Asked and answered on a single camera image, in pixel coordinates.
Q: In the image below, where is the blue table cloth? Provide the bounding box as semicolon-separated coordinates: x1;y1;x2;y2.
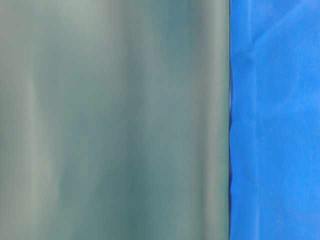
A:
230;0;320;240

